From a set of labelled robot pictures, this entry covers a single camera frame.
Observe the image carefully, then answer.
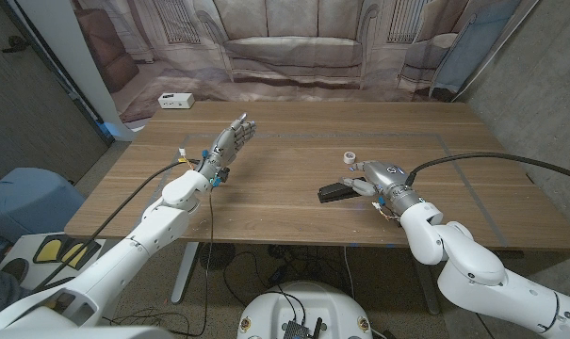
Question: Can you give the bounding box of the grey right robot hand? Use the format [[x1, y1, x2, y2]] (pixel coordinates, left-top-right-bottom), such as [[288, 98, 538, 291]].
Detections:
[[339, 160, 415, 202]]

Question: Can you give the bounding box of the white table leg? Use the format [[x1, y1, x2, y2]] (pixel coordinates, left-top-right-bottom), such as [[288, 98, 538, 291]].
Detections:
[[171, 241, 201, 305]]

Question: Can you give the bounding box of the grey table leg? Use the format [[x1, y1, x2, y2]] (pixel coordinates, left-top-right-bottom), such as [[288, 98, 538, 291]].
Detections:
[[414, 258, 442, 315]]

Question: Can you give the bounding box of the blue grey leaning panel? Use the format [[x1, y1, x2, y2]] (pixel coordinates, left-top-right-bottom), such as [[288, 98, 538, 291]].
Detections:
[[428, 0, 521, 100]]

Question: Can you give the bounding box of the black rectangular case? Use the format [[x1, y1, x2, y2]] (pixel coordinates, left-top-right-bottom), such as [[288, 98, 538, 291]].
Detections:
[[318, 177, 368, 204]]

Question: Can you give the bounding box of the yellow and black foot pedal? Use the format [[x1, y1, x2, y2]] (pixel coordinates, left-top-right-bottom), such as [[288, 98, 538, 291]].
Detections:
[[32, 234, 102, 270]]

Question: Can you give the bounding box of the round black floor fan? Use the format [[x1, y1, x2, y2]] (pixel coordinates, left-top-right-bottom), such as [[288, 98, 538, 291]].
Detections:
[[199, 242, 236, 272]]

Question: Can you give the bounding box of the printed sofa room backdrop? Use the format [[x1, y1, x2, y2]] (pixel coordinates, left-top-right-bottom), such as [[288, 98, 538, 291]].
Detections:
[[70, 0, 524, 126]]

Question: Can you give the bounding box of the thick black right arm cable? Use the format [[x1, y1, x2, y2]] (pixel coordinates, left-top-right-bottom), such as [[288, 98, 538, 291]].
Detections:
[[405, 152, 570, 186]]

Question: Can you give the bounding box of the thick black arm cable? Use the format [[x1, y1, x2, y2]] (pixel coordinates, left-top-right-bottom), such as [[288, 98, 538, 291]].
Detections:
[[29, 159, 204, 296], [405, 152, 570, 186]]

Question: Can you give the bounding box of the black floor cable with adapter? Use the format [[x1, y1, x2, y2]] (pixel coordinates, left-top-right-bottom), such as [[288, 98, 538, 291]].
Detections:
[[222, 244, 351, 307]]

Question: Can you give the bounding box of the thin black hanging cable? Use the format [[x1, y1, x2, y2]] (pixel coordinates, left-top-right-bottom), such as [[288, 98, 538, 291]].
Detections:
[[180, 190, 215, 338]]

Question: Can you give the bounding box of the blue chair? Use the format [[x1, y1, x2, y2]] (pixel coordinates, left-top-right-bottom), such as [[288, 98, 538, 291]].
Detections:
[[0, 167, 87, 246]]

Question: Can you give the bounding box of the white floor mat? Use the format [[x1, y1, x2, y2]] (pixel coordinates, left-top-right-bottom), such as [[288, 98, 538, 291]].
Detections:
[[1, 231, 125, 289]]

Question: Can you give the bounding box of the black door handle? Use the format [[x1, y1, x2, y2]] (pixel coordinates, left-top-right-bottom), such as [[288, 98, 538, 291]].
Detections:
[[1, 36, 30, 54]]

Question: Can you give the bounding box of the white pillar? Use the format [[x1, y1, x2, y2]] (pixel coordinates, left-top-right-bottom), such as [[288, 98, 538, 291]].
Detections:
[[15, 0, 139, 142]]

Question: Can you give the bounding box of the white power box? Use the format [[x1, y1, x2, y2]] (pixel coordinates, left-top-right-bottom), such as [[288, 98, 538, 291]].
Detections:
[[157, 92, 196, 110]]

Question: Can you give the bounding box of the black electronics module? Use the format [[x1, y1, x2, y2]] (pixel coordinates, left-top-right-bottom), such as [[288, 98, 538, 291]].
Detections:
[[284, 317, 324, 339]]

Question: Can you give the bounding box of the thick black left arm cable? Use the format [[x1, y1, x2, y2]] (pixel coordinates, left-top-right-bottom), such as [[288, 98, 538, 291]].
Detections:
[[29, 159, 204, 296]]

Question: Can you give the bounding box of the white robot torso base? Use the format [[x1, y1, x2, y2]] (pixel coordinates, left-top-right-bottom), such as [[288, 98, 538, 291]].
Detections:
[[236, 281, 374, 339]]

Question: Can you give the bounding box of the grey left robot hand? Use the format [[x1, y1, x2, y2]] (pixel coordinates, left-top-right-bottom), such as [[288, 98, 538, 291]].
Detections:
[[199, 111, 257, 180]]

